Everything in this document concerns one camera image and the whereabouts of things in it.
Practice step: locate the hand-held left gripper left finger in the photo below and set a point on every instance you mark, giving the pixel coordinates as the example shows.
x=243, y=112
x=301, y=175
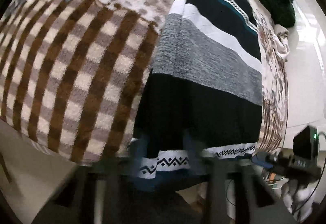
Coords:
x=141, y=160

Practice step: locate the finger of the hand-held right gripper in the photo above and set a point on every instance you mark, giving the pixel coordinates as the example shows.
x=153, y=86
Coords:
x=262, y=158

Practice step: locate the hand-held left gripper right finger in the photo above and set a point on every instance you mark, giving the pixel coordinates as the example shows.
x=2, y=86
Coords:
x=219, y=188

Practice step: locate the striped knit sweater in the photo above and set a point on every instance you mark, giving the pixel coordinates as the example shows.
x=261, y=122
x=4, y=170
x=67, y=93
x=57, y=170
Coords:
x=203, y=81

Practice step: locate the white headboard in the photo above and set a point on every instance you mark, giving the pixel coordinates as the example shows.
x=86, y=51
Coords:
x=305, y=66

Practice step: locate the white crumpled cloth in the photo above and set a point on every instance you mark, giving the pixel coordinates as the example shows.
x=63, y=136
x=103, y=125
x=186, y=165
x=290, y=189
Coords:
x=281, y=43

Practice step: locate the floral checked blanket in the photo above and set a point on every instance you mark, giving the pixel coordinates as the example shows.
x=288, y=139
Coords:
x=71, y=61

